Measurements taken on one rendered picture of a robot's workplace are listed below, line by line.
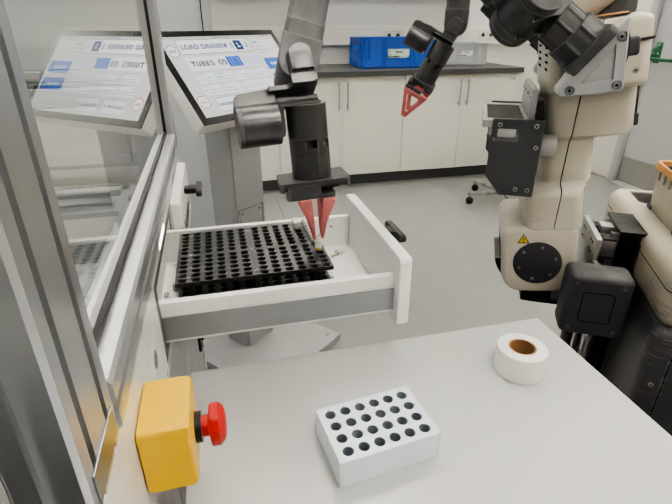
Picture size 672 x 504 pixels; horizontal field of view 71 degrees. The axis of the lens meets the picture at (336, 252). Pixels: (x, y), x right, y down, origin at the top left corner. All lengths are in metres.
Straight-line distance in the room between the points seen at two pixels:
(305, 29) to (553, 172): 0.65
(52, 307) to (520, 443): 0.53
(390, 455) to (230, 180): 1.26
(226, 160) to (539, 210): 1.01
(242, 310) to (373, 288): 0.19
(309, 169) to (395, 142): 3.33
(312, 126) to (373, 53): 3.32
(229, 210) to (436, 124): 2.67
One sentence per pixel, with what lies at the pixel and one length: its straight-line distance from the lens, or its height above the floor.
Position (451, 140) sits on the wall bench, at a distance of 4.20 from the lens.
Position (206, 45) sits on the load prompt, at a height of 1.16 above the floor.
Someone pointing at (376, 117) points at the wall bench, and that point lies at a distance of 3.90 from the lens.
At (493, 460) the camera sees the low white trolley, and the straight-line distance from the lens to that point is 0.63.
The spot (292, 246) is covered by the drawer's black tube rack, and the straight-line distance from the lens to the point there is 0.76.
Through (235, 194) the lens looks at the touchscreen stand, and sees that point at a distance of 1.69.
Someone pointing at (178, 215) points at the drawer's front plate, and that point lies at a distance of 0.91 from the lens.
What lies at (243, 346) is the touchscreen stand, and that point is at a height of 0.04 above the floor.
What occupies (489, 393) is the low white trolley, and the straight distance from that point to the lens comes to 0.71.
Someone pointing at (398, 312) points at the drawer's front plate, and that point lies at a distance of 0.70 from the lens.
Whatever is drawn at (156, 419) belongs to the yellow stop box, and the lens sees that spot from 0.46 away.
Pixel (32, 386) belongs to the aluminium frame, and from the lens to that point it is 0.29.
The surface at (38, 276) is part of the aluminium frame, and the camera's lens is 0.28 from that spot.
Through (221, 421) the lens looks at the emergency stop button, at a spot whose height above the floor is 0.89.
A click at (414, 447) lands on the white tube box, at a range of 0.58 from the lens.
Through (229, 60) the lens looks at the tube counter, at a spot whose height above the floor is 1.11.
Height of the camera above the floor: 1.22
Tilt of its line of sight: 26 degrees down
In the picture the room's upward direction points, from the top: straight up
